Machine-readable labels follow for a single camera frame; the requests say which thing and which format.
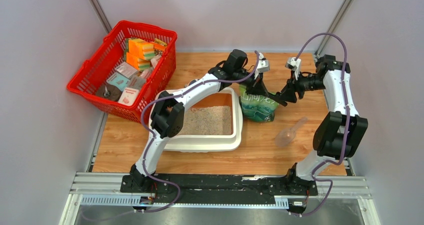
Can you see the brown round scrubber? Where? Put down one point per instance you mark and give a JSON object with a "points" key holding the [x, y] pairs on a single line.
{"points": [[109, 92]]}

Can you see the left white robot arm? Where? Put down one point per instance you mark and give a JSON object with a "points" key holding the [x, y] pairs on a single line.
{"points": [[168, 110]]}

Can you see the green cat litter bag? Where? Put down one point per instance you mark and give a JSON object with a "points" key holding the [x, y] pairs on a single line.
{"points": [[257, 108]]}

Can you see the orange sponge pack lower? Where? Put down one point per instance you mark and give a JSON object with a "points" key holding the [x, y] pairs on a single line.
{"points": [[137, 62]]}

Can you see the teal card package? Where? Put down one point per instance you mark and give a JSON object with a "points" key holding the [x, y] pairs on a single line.
{"points": [[118, 80]]}

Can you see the black mounting base plate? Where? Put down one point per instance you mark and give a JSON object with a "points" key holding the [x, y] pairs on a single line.
{"points": [[215, 189]]}

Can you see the orange sponge pack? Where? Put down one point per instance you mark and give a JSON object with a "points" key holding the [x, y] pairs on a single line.
{"points": [[140, 48], [137, 62]]}

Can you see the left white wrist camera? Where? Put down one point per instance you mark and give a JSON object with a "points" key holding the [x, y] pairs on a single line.
{"points": [[262, 65]]}

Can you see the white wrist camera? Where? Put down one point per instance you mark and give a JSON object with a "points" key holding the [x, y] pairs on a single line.
{"points": [[294, 64], [262, 65]]}

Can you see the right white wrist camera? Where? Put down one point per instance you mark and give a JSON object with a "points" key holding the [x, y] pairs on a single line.
{"points": [[294, 64]]}

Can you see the white orange litter box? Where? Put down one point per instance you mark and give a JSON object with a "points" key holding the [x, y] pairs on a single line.
{"points": [[214, 124]]}

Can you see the orange sponge pack upper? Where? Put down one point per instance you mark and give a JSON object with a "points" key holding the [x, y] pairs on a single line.
{"points": [[140, 48]]}

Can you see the aluminium frame rail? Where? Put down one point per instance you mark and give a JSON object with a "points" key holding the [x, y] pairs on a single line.
{"points": [[103, 189]]}

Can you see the white pink sponge box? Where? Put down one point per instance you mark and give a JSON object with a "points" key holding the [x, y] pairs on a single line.
{"points": [[128, 96]]}

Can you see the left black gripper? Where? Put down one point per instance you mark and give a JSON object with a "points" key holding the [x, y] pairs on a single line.
{"points": [[256, 86]]}

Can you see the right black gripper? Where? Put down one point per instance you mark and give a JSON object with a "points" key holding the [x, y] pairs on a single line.
{"points": [[288, 94]]}

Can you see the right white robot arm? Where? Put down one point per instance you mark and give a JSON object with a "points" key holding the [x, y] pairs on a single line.
{"points": [[340, 133]]}

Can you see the red plastic shopping basket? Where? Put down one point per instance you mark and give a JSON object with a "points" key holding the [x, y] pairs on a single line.
{"points": [[96, 70]]}

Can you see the clear plastic scoop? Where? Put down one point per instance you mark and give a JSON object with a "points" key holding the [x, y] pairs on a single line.
{"points": [[287, 135]]}

